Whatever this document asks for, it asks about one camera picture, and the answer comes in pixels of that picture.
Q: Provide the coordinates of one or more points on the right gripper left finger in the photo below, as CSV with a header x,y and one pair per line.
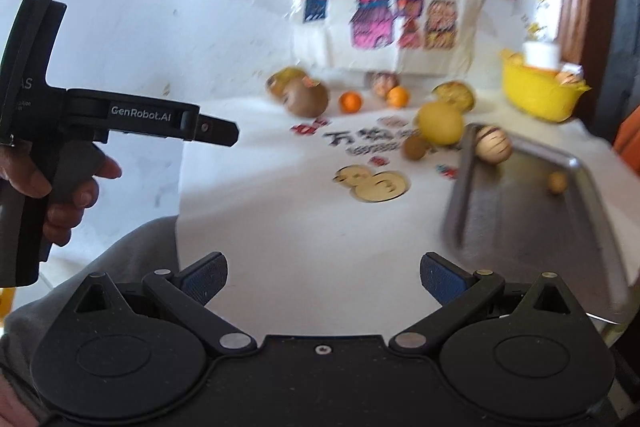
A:
x,y
184,296

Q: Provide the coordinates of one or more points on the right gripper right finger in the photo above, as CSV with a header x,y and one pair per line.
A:
x,y
463,299

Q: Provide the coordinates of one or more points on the large green-yellow pear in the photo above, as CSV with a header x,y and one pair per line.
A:
x,y
278,81

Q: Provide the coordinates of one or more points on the orange mandarin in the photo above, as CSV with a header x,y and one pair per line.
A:
x,y
398,97
350,102

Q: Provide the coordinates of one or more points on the large brown kiwi with sticker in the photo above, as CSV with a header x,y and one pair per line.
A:
x,y
305,97

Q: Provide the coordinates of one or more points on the metal baking tray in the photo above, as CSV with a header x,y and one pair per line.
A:
x,y
503,218

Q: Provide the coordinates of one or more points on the small yellow loquat fruit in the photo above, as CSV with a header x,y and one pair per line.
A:
x,y
557,183

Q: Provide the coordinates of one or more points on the small brown kiwi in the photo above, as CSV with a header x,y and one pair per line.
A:
x,y
414,148

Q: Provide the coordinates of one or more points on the striped pepino melon on tray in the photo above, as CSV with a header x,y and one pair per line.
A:
x,y
492,145

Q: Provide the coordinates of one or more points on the white printed table cloth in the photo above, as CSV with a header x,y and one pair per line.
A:
x,y
324,223

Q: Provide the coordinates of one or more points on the yellow lemon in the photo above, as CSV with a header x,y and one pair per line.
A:
x,y
440,123

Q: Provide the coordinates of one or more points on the yellow plastic bowl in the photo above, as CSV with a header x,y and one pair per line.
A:
x,y
537,92

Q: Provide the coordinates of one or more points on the pumpkin dress painting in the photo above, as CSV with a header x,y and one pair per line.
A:
x,y
627,142

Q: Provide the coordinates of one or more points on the striped pepino melon back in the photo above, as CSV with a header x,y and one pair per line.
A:
x,y
381,83

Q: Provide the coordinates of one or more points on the small fruit in bowl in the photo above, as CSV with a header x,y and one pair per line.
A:
x,y
567,78

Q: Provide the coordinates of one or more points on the white plastic bottle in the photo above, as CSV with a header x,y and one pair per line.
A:
x,y
544,55

